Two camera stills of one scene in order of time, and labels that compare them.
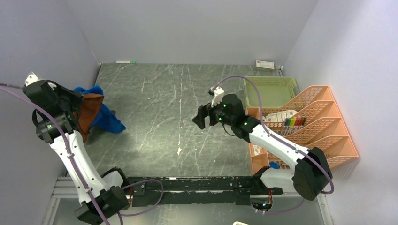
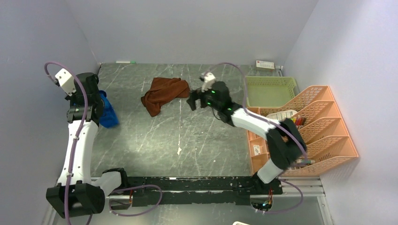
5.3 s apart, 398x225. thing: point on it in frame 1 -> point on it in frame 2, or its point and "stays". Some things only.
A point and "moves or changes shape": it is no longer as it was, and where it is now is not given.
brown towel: (91, 104) moves or changes shape
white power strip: (265, 64) stays
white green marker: (126, 62) stays
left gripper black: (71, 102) -> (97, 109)
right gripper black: (203, 111) -> (195, 94)
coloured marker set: (296, 121) stays
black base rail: (147, 191) stays
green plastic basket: (274, 91) stays
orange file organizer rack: (311, 120) stays
